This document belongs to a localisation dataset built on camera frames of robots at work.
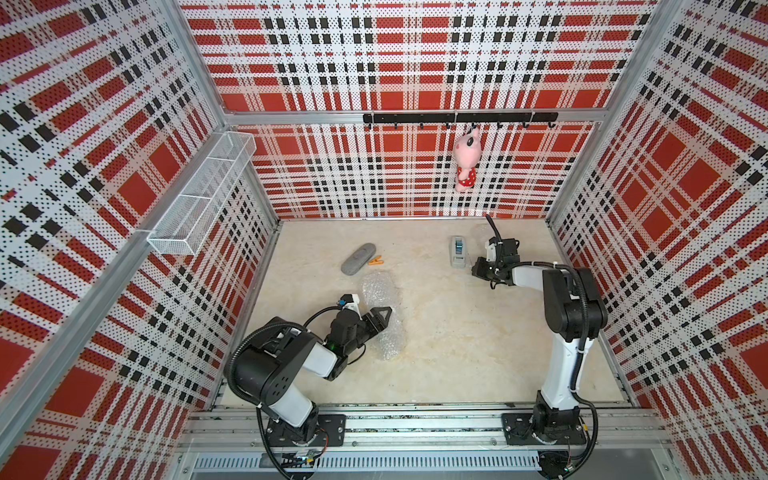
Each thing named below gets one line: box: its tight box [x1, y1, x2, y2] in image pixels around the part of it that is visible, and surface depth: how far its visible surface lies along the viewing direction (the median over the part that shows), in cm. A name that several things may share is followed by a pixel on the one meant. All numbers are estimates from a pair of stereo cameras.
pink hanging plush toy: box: [453, 128, 481, 193], surface depth 95 cm
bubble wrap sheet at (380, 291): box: [361, 272, 406, 361], surface depth 91 cm
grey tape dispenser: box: [450, 235, 467, 269], surface depth 110 cm
